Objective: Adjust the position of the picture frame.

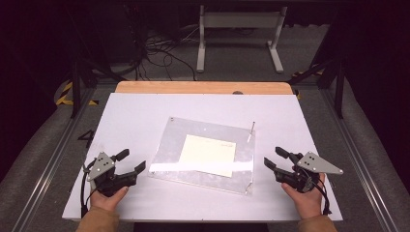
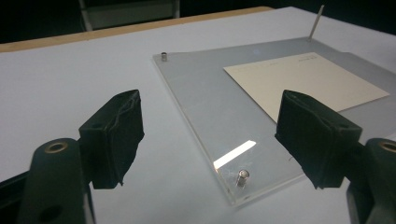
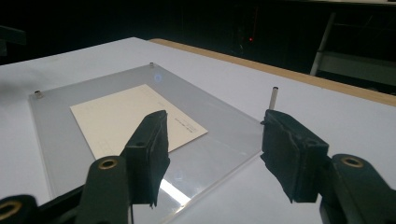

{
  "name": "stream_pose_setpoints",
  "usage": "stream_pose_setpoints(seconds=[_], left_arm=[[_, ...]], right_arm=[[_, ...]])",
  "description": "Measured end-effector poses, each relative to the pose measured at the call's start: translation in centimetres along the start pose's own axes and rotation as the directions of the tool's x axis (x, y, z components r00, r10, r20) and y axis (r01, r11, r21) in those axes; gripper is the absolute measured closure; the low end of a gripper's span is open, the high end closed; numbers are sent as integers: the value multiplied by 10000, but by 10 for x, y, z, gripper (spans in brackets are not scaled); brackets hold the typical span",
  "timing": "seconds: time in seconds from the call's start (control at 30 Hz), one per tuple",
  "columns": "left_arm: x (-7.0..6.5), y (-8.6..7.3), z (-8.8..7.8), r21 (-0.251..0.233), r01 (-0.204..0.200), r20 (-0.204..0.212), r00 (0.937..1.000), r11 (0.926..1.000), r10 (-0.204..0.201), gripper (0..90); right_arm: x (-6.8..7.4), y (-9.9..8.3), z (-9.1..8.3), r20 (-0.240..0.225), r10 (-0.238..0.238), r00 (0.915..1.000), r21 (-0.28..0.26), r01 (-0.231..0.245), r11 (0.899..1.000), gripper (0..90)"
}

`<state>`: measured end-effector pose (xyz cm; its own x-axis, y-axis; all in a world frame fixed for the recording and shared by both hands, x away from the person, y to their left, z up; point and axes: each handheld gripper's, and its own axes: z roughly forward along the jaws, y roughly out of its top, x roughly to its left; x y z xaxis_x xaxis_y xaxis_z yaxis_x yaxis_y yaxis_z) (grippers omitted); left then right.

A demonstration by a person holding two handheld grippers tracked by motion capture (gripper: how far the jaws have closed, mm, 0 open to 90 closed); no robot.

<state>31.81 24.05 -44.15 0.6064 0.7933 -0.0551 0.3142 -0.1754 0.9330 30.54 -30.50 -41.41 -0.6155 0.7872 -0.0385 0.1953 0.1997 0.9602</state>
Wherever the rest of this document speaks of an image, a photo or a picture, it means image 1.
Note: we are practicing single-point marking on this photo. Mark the thin metal rod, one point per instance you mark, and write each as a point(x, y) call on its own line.
point(251, 132)

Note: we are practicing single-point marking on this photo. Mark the person's left hand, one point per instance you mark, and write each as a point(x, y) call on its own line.
point(108, 200)

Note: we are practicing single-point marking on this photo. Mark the white metal stand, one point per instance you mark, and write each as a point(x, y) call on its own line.
point(240, 20)

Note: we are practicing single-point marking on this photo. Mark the person's right hand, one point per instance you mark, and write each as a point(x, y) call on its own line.
point(306, 203)

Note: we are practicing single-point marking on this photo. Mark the black metal stand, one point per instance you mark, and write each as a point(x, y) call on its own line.
point(75, 87)
point(338, 87)

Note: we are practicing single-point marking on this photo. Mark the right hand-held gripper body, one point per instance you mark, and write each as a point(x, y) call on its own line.
point(309, 167)

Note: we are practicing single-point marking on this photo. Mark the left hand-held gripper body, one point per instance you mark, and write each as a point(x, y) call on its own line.
point(109, 180)

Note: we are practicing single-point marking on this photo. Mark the wooden table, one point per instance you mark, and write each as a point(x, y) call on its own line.
point(199, 87)

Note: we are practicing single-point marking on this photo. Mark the cream paper sheet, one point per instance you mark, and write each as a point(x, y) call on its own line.
point(206, 154)

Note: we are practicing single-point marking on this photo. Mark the black tape mark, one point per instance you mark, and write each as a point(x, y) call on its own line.
point(86, 138)

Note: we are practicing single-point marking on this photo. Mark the aluminium floor rail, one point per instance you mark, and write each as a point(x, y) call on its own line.
point(54, 154)
point(361, 161)

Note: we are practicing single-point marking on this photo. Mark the yellow black floor tape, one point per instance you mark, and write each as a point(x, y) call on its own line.
point(66, 93)
point(306, 72)

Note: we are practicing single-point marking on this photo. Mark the clear acrylic frame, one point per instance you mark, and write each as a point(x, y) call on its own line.
point(170, 145)

